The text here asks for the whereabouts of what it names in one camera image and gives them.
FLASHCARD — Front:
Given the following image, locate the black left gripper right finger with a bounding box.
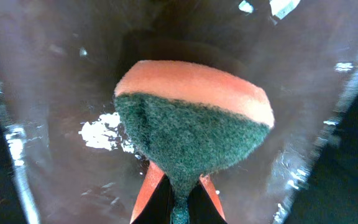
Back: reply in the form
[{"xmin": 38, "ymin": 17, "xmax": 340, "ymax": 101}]
[{"xmin": 187, "ymin": 182, "xmax": 227, "ymax": 224}]

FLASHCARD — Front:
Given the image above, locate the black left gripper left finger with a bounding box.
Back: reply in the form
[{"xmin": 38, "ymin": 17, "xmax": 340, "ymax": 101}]
[{"xmin": 132, "ymin": 175, "xmax": 174, "ymax": 224}]

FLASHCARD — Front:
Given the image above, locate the orange green scrub sponge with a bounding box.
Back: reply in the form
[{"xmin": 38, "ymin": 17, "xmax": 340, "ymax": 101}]
[{"xmin": 114, "ymin": 60, "xmax": 275, "ymax": 223}]

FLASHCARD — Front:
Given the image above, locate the black water tray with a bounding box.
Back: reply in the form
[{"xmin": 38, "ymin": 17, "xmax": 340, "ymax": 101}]
[{"xmin": 0, "ymin": 1, "xmax": 358, "ymax": 223}]

